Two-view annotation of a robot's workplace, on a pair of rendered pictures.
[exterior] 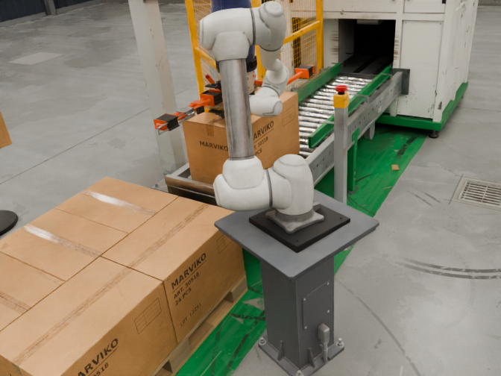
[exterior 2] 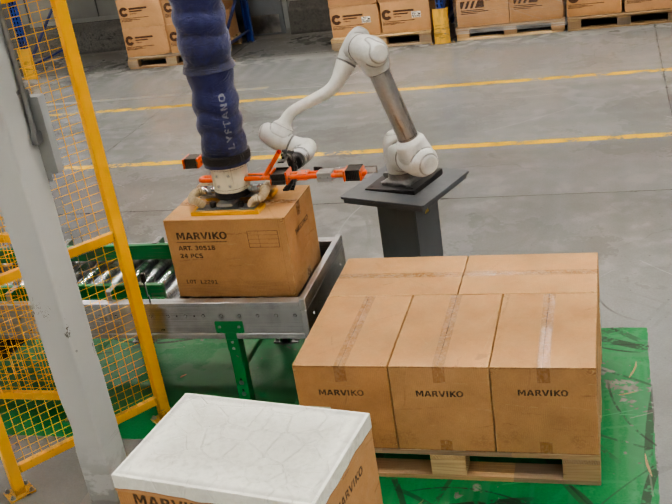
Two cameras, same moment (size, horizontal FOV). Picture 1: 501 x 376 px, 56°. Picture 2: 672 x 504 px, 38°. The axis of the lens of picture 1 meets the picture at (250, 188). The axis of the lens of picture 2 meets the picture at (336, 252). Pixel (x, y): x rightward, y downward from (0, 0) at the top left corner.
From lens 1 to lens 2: 547 cm
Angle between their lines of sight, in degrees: 92
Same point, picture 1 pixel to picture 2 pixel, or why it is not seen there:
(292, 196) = not seen: hidden behind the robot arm
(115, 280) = (483, 273)
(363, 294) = not seen: hidden behind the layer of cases
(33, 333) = (567, 278)
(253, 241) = (438, 188)
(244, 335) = not seen: hidden behind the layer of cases
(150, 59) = (68, 278)
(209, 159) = (301, 245)
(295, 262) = (453, 172)
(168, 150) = (113, 428)
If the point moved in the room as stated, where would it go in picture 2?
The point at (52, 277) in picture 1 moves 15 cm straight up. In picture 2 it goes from (504, 302) to (501, 271)
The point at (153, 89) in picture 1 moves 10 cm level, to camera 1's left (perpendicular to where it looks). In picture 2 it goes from (80, 330) to (83, 340)
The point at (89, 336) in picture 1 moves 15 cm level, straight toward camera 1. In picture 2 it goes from (547, 257) to (564, 245)
